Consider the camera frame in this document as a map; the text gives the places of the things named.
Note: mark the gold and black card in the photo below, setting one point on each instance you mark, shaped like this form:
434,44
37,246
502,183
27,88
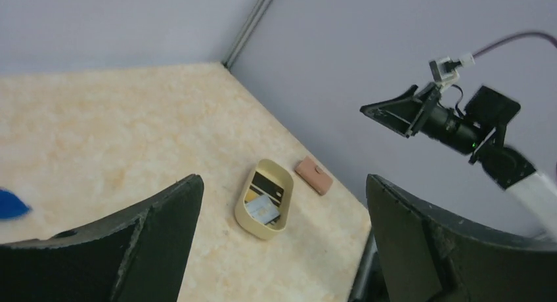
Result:
251,194

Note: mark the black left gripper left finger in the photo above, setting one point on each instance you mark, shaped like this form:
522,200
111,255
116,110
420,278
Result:
139,253

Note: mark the aluminium corner post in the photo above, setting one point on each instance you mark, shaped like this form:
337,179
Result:
246,31

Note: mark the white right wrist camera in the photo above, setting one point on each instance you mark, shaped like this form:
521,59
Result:
445,70

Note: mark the beige oval plastic tray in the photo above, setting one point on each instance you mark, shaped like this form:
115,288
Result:
283,178

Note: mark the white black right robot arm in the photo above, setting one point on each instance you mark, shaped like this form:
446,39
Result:
506,166

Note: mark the silver VIP card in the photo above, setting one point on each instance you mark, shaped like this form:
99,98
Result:
263,210

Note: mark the black VIP card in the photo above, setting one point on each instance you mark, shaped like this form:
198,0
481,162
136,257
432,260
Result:
263,184

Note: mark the blue cloth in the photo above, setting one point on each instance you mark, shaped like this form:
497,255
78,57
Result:
12,207

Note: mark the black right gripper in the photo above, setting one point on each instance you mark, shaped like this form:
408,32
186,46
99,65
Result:
418,111

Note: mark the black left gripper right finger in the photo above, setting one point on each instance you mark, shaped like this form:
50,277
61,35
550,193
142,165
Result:
430,254

